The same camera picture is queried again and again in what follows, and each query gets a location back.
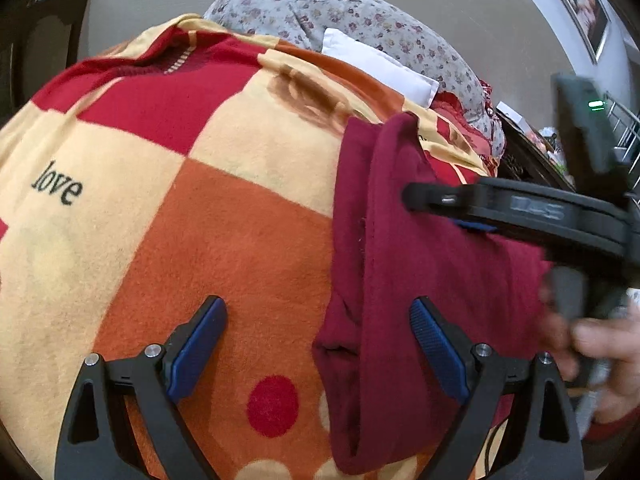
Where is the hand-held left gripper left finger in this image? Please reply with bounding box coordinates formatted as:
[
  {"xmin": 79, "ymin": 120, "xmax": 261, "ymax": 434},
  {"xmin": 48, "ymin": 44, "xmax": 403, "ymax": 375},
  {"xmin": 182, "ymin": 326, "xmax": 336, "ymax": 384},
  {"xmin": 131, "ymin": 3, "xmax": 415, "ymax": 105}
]
[{"xmin": 54, "ymin": 296, "xmax": 228, "ymax": 480}]

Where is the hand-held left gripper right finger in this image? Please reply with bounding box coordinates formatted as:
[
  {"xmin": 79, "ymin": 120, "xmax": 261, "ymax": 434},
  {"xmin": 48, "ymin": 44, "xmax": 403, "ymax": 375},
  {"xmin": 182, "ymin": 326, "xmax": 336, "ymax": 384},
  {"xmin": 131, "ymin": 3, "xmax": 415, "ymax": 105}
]
[{"xmin": 409, "ymin": 296, "xmax": 585, "ymax": 480}]

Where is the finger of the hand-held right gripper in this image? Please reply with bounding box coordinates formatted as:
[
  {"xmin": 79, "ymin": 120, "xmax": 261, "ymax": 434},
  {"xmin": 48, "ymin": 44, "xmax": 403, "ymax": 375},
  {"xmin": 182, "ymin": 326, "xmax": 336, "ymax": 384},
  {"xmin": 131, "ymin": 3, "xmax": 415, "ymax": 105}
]
[{"xmin": 402, "ymin": 180, "xmax": 501, "ymax": 235}]

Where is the maroon fleece garment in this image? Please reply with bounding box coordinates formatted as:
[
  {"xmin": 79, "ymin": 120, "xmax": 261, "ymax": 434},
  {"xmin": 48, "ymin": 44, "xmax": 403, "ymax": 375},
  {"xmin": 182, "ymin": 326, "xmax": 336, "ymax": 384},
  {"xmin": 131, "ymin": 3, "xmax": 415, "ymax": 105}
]
[{"xmin": 312, "ymin": 112, "xmax": 556, "ymax": 476}]

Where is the person's right forearm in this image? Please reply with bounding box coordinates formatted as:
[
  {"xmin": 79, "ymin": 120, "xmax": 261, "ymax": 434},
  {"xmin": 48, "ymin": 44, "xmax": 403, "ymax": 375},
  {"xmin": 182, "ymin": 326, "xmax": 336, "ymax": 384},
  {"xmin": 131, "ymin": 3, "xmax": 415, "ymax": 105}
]
[{"xmin": 582, "ymin": 407, "xmax": 640, "ymax": 443}]

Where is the person's right hand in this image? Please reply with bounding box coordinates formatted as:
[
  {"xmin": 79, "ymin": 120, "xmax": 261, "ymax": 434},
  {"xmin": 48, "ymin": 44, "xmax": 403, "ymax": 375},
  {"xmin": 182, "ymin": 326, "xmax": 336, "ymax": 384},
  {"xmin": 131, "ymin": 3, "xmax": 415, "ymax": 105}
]
[{"xmin": 542, "ymin": 280, "xmax": 640, "ymax": 426}]

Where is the dark carved wooden nightstand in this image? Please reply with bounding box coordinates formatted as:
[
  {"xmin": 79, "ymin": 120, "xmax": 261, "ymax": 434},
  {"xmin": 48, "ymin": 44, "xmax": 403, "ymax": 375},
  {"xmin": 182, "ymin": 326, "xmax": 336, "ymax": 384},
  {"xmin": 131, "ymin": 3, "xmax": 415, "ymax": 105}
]
[{"xmin": 497, "ymin": 110, "xmax": 578, "ymax": 192}]

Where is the chrome metal rack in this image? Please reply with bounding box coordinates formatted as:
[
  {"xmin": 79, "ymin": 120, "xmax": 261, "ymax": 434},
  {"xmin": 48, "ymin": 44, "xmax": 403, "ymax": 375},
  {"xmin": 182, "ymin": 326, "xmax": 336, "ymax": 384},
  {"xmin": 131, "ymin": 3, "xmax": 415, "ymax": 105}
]
[{"xmin": 602, "ymin": 91, "xmax": 640, "ymax": 161}]

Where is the small white box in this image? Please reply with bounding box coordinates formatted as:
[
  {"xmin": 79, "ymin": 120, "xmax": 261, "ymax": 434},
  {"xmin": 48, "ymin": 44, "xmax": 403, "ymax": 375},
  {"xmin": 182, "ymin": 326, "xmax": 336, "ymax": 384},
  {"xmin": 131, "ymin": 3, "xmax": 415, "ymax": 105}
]
[{"xmin": 496, "ymin": 102, "xmax": 526, "ymax": 128}]

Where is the red ruffled cloth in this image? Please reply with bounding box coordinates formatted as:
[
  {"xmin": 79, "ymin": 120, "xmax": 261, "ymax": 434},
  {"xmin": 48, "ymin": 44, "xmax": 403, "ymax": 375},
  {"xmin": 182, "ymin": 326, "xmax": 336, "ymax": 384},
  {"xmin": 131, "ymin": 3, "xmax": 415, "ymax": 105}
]
[{"xmin": 431, "ymin": 80, "xmax": 498, "ymax": 161}]

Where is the orange red cream checked blanket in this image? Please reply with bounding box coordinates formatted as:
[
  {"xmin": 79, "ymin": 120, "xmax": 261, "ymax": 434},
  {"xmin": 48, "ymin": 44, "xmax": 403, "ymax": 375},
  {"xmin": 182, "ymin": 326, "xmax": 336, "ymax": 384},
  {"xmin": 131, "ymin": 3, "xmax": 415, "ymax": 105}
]
[{"xmin": 0, "ymin": 14, "xmax": 501, "ymax": 480}]

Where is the white pillow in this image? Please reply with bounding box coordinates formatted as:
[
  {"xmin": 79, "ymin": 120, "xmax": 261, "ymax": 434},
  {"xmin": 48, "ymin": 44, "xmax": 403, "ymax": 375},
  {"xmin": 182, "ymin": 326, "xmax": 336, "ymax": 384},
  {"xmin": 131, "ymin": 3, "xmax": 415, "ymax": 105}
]
[{"xmin": 321, "ymin": 27, "xmax": 441, "ymax": 108}]

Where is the grey floral quilt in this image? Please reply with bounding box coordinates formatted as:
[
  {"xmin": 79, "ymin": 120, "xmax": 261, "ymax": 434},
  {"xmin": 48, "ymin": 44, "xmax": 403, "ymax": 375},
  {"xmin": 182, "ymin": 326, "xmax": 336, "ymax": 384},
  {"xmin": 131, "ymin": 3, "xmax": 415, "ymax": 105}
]
[{"xmin": 204, "ymin": 0, "xmax": 506, "ymax": 156}]

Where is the dark wooden table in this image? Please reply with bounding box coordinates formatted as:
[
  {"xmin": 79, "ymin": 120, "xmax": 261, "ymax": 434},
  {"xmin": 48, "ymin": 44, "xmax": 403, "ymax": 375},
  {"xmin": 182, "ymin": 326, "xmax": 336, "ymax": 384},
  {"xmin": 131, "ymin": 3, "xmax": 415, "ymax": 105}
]
[{"xmin": 0, "ymin": 0, "xmax": 92, "ymax": 126}]

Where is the framed wall picture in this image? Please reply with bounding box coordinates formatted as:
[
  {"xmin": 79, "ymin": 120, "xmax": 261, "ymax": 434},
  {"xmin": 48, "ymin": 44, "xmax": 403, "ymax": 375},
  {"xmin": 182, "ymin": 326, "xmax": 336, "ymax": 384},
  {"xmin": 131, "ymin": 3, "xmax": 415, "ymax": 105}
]
[{"xmin": 549, "ymin": 0, "xmax": 612, "ymax": 63}]

